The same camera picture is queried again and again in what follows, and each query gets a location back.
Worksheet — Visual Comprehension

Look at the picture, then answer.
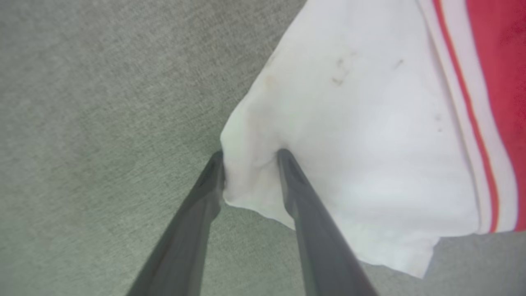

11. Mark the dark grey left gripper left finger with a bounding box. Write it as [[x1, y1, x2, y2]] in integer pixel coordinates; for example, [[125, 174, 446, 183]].
[[125, 150, 225, 296]]

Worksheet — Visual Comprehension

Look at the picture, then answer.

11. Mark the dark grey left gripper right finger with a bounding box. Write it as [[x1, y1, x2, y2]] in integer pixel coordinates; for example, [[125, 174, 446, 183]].
[[277, 148, 378, 296]]

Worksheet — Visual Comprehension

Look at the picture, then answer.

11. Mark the red and white t-shirt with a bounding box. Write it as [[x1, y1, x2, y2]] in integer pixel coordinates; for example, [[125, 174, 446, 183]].
[[220, 0, 526, 279]]

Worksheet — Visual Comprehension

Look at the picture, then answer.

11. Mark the grey textured fabric mat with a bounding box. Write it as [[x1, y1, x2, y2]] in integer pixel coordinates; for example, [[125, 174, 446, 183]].
[[0, 0, 526, 296]]

